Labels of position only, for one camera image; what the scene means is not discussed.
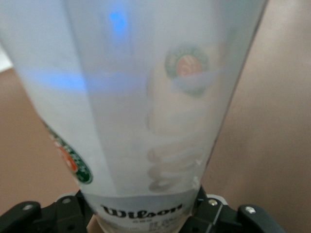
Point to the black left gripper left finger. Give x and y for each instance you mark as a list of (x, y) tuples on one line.
[(60, 218)]

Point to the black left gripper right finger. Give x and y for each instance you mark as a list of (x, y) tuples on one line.
[(213, 221)]

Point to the brown table cover sheet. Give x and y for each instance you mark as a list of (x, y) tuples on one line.
[(279, 121)]

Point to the clear Wilson tennis ball can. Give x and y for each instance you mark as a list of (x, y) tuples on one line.
[(121, 97)]

